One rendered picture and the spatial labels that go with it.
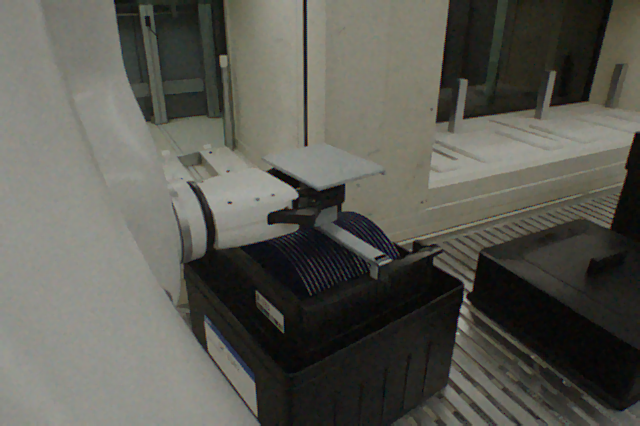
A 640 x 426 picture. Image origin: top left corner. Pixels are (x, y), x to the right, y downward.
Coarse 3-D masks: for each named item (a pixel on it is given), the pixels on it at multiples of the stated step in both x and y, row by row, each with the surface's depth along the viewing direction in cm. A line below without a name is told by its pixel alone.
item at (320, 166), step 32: (288, 160) 56; (320, 160) 56; (352, 160) 56; (320, 224) 57; (224, 256) 60; (384, 256) 50; (416, 256) 55; (224, 288) 63; (256, 288) 54; (352, 288) 49; (384, 288) 54; (416, 288) 58; (256, 320) 57; (288, 320) 49; (320, 320) 49; (352, 320) 52; (384, 320) 56; (288, 352) 52; (320, 352) 51
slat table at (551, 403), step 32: (608, 192) 129; (480, 224) 112; (512, 224) 112; (544, 224) 112; (608, 224) 112; (448, 256) 98; (480, 320) 79; (480, 352) 72; (512, 352) 72; (480, 384) 66; (512, 384) 66; (576, 384) 66; (416, 416) 61; (448, 416) 61; (512, 416) 62; (544, 416) 61; (576, 416) 61
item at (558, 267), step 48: (528, 240) 84; (576, 240) 84; (624, 240) 84; (480, 288) 82; (528, 288) 72; (576, 288) 70; (624, 288) 70; (528, 336) 74; (576, 336) 66; (624, 336) 60; (624, 384) 61
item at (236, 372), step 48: (192, 288) 63; (432, 288) 64; (240, 336) 52; (384, 336) 52; (432, 336) 58; (240, 384) 57; (288, 384) 45; (336, 384) 50; (384, 384) 55; (432, 384) 63
